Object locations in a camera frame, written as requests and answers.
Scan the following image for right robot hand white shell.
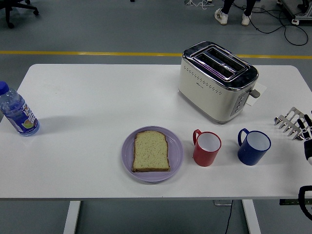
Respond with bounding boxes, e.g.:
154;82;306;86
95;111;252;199
296;111;312;167

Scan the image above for blue cup white inside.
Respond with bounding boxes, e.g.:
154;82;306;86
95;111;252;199
237;128;272;166

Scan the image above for red cup white inside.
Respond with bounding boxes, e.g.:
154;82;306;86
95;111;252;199
192;129;222;168

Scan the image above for bread slice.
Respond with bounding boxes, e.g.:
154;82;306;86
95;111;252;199
132;130;171;173

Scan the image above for metal toast rack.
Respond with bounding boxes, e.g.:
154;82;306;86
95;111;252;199
274;106;312;141

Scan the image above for white paper card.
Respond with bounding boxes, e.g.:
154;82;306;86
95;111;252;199
246;82;268;107

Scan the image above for white table leg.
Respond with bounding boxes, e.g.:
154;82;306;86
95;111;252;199
62;201;81;234
241;199;261;234

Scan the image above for grey table control box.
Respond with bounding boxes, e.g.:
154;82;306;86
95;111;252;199
214;199;234;207

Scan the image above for cream and chrome toaster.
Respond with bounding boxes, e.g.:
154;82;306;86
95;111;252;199
177;40;261;125

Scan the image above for purple plate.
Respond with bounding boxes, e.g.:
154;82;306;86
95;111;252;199
121;125;185;183

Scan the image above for person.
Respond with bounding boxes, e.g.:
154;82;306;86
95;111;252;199
214;0;258;26

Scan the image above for water bottle blue cap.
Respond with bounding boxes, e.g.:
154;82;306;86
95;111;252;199
0;81;40;137

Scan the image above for black office chair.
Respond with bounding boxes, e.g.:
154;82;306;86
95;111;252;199
0;0;39;29

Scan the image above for black cable under table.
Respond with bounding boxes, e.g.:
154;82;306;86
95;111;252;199
224;199;234;234

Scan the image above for black floor cable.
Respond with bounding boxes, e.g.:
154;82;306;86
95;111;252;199
230;0;310;46

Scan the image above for metal equipment frame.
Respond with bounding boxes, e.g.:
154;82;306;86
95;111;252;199
277;0;312;25

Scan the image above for white floor cables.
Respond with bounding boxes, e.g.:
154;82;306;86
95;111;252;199
184;0;214;10

